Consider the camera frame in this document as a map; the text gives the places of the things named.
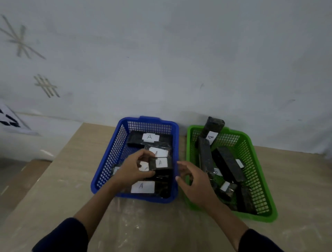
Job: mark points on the person's left hand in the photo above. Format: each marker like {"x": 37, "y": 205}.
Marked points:
{"x": 129, "y": 171}

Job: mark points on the person's right hand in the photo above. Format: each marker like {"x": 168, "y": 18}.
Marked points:
{"x": 201, "y": 187}

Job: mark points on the person's right thumb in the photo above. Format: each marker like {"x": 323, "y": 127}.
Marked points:
{"x": 182, "y": 183}

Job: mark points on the person's left fingers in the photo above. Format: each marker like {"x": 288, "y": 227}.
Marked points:
{"x": 146, "y": 153}

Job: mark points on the black bar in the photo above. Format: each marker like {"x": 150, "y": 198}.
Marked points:
{"x": 166, "y": 163}

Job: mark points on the person's right forearm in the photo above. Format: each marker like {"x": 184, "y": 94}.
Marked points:
{"x": 230, "y": 223}

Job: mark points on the person's left forearm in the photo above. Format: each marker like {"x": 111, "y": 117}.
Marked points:
{"x": 96, "y": 207}

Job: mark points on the pile of black labelled blocks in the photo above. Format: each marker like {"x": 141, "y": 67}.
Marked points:
{"x": 163, "y": 187}
{"x": 228, "y": 163}

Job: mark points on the blue plastic mesh basket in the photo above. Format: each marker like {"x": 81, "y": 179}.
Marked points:
{"x": 109, "y": 166}

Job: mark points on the green plastic mesh basket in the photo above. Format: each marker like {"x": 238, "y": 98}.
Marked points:
{"x": 259, "y": 181}

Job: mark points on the white sheet with black pattern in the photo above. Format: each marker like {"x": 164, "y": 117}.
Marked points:
{"x": 13, "y": 122}

